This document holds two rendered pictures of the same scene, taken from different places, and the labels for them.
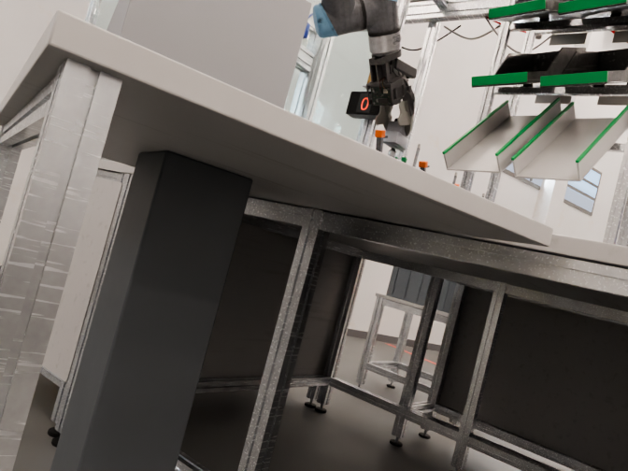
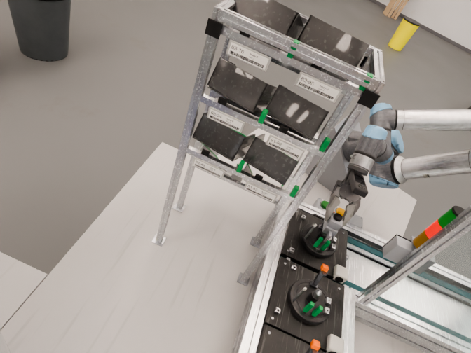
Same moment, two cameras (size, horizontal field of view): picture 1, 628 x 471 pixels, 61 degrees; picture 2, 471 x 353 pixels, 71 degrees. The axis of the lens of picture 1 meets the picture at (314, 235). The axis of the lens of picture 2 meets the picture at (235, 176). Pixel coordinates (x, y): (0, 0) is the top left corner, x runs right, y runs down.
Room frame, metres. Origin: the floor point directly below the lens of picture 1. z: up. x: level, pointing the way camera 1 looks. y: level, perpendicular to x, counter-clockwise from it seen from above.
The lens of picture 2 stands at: (1.81, -0.94, 1.87)
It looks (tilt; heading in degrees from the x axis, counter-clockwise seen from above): 43 degrees down; 144
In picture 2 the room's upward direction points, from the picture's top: 24 degrees clockwise
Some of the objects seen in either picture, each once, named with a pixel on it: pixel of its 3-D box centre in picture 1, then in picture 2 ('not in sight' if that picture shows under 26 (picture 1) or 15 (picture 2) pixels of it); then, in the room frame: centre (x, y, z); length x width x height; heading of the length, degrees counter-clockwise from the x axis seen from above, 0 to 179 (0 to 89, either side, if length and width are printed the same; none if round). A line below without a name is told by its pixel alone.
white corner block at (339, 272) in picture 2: not in sight; (339, 274); (1.49, -0.12, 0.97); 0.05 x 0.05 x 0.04; 52
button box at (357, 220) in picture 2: not in sight; (336, 216); (1.24, 0.06, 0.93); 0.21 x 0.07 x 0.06; 52
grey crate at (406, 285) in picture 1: (446, 292); not in sight; (3.36, -0.90, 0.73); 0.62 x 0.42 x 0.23; 52
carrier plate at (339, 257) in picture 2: not in sight; (316, 242); (1.36, -0.14, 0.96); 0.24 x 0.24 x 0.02; 52
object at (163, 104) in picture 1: (221, 165); (322, 181); (0.97, 0.20, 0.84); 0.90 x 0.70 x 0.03; 34
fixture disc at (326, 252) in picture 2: not in sight; (318, 239); (1.36, -0.14, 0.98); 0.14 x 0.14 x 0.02
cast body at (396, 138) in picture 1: (398, 134); (333, 224); (1.36, -0.15, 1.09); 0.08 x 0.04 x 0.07; 142
